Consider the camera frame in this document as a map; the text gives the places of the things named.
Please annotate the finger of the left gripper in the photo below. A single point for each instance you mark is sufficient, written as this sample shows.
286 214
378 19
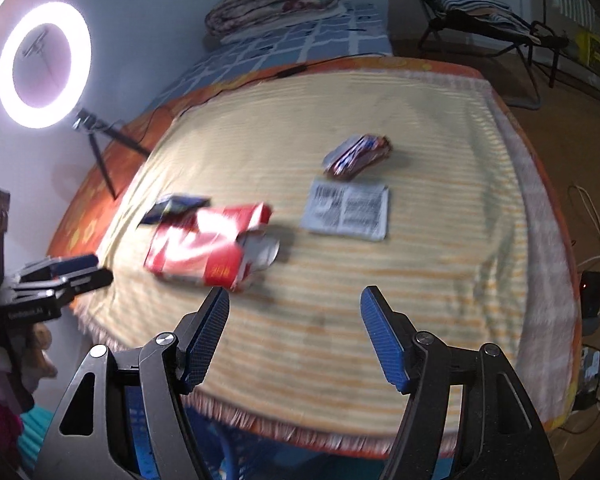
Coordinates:
66 287
53 267

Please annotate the yellow crate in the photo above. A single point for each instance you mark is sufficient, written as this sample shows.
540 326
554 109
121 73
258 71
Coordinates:
588 50

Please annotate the orange floral bed sheet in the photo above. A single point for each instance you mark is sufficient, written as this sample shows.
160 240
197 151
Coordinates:
180 124

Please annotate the brown plush toy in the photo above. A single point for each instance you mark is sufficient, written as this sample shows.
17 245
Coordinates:
35 364

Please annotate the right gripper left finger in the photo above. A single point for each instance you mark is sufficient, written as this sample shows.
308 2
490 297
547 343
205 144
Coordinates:
198 336

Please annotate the blue checkered bed sheet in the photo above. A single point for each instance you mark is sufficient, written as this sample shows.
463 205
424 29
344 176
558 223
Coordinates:
360 30

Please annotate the folded floral quilt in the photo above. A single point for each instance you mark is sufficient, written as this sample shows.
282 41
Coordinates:
236 19

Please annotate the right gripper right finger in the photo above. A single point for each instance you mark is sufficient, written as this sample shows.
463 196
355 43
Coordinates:
391 334

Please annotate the blue snack bag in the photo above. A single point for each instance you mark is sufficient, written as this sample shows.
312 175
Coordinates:
172 207

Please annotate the fringed pink woven blanket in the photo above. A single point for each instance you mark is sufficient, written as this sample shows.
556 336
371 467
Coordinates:
540 259

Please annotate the small grey printed sachet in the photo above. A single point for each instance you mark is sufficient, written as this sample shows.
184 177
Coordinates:
347 209

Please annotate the dark candy bar wrapper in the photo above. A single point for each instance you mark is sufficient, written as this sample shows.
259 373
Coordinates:
354 155

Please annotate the red cardboard medicine box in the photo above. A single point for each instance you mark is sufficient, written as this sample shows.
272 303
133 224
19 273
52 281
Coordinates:
212 246

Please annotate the white ring light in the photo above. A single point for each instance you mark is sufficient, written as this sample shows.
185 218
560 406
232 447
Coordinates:
44 65

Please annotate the black folding chair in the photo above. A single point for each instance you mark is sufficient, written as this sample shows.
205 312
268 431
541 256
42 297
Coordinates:
523 47

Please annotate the striped beige towel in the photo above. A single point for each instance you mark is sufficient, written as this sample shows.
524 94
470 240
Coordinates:
455 259

